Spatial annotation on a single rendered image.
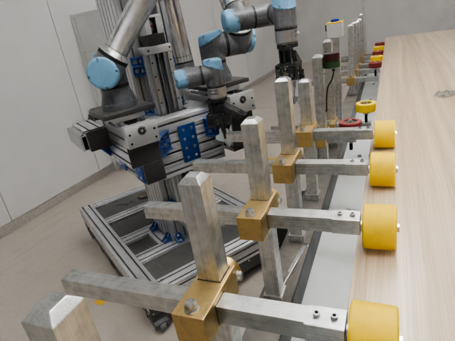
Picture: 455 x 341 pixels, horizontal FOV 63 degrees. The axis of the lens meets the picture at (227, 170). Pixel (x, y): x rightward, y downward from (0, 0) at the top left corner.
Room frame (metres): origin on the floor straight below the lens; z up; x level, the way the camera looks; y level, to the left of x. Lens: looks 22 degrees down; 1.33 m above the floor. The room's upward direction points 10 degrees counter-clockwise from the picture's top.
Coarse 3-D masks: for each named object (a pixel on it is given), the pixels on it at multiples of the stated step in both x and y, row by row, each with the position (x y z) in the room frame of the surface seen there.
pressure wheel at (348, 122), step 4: (340, 120) 1.31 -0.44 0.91; (344, 120) 1.30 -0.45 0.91; (348, 120) 1.29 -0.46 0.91; (352, 120) 1.29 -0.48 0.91; (356, 120) 1.28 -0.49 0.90; (360, 120) 1.27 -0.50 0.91; (340, 124) 1.28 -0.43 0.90; (344, 124) 1.26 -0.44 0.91; (348, 124) 1.25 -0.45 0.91; (352, 124) 1.25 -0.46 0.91; (356, 124) 1.25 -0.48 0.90; (360, 124) 1.25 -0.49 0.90; (352, 144) 1.28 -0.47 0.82; (352, 148) 1.28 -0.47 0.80
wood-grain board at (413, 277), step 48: (384, 48) 2.95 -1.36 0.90; (432, 48) 2.58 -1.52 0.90; (384, 96) 1.56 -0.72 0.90; (432, 96) 1.44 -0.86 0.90; (432, 144) 0.97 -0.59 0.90; (384, 192) 0.74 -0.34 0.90; (432, 192) 0.71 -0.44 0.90; (432, 240) 0.55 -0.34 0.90; (384, 288) 0.45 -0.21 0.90; (432, 288) 0.43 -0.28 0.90; (432, 336) 0.35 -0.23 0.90
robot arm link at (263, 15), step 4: (260, 4) 1.39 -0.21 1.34; (264, 4) 1.38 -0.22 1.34; (268, 4) 1.38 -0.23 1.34; (256, 8) 1.36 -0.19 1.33; (260, 8) 1.36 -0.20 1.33; (264, 8) 1.36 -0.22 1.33; (268, 8) 1.35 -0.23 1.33; (256, 12) 1.35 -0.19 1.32; (260, 12) 1.36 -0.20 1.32; (264, 12) 1.36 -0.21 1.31; (268, 12) 1.34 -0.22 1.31; (260, 16) 1.35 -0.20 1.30; (264, 16) 1.36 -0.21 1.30; (268, 16) 1.35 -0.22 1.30; (260, 20) 1.36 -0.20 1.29; (264, 20) 1.36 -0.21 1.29; (268, 20) 1.36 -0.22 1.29; (260, 24) 1.36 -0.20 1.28; (264, 24) 1.37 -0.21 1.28; (268, 24) 1.38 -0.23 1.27; (272, 24) 1.37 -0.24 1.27
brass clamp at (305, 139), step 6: (300, 126) 1.12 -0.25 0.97; (306, 126) 1.11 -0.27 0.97; (312, 126) 1.10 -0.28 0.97; (318, 126) 1.15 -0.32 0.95; (300, 132) 1.06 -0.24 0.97; (306, 132) 1.06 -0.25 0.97; (312, 132) 1.08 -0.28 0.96; (300, 138) 1.06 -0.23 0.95; (306, 138) 1.06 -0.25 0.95; (312, 138) 1.07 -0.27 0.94; (300, 144) 1.06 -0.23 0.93; (306, 144) 1.06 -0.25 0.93; (312, 144) 1.07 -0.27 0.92
